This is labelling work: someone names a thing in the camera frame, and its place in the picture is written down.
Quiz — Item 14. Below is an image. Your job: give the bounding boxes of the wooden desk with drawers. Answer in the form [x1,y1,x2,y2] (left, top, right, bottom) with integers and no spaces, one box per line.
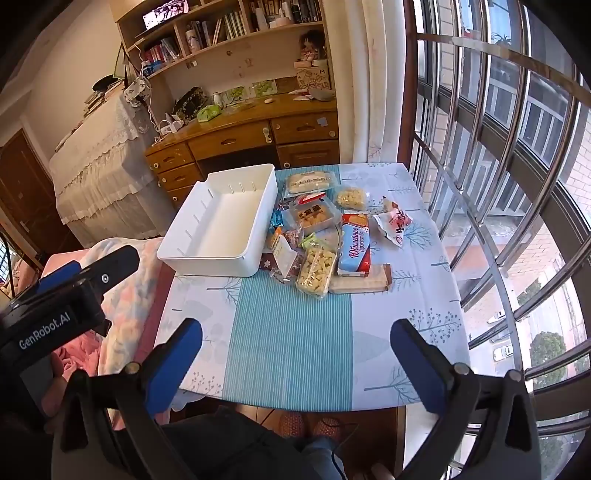
[144,94,339,208]

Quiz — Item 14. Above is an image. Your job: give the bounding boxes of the metal window bars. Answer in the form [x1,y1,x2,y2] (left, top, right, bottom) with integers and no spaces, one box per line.
[410,1,590,479]

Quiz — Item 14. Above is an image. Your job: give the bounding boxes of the peanut brittle clear pack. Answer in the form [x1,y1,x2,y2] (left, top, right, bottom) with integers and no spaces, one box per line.
[283,227,304,250]

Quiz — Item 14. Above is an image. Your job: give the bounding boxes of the brown snowflake chocolate pack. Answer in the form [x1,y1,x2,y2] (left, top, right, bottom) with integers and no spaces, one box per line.
[259,252,279,271]

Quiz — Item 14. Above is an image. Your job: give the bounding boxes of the brown wooden door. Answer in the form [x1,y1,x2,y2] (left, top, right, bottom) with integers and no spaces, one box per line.
[1,129,81,263]

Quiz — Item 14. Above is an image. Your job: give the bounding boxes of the doll on desk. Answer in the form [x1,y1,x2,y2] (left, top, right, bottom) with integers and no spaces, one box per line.
[298,30,327,65]

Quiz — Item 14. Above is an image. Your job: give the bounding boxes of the bread pack clear wrapper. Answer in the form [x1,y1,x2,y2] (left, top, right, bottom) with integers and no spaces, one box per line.
[284,170,335,197]

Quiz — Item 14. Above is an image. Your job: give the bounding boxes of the green tissue pack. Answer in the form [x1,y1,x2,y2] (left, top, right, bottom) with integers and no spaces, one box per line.
[197,104,221,123]

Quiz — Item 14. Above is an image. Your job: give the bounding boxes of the small tv screen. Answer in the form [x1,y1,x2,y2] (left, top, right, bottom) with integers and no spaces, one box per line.
[142,0,189,30]

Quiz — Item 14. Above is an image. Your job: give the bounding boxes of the clear bag orange cookies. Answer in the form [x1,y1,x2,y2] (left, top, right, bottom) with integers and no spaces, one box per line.
[290,199,342,235]

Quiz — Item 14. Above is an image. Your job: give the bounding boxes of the green pineapple cake pack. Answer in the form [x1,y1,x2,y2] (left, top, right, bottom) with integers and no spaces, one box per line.
[300,232,324,251]

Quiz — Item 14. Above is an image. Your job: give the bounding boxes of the person left hand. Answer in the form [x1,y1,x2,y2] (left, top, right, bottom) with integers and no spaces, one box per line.
[41,352,67,418]

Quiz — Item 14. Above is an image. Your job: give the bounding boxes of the red white snack bag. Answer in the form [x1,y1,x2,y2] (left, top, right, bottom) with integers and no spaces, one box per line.
[373,197,413,247]

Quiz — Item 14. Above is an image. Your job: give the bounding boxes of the white orange oats bar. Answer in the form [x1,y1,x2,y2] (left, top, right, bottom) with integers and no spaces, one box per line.
[271,234,300,278]

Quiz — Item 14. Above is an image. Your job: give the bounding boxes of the pastel floral blanket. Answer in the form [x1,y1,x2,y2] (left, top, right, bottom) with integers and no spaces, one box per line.
[41,237,172,430]

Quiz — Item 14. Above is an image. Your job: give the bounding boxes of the blue foil candy pack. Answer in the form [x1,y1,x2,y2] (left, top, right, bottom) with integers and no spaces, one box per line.
[270,208,283,231]

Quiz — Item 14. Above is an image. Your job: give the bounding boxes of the small round rice cracker pack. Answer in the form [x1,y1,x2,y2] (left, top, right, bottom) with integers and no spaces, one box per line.
[335,186,369,211]

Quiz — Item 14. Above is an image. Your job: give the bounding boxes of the wooden bookshelf hutch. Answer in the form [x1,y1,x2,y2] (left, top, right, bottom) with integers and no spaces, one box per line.
[109,1,325,100]

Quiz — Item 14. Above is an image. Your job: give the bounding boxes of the lace covered cabinet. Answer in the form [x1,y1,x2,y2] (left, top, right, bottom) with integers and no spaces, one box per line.
[49,92,175,248]

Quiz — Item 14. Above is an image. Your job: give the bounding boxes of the brown wafer bar pack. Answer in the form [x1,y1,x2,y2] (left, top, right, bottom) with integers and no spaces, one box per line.
[329,264,393,294]

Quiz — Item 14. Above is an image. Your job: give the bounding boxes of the leaf print tablecloth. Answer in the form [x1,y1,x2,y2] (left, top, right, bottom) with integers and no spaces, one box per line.
[156,163,469,412]

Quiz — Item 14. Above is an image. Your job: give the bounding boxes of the black floral bag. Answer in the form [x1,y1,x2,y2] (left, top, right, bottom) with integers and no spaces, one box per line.
[172,86,208,123]

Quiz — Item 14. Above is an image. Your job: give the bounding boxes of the red dates zip bag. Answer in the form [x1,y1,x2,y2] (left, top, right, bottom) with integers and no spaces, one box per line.
[294,191,327,205]

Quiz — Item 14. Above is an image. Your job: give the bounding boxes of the blue biscuit pack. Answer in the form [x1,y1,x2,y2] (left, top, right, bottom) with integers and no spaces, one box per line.
[338,212,370,277]

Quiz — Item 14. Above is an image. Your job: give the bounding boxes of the clear pack yellow crackers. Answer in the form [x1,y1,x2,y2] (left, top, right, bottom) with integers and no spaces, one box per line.
[295,245,338,298]

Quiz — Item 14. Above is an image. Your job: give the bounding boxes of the white plastic storage bin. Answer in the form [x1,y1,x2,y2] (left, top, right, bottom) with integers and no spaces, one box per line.
[157,164,279,277]

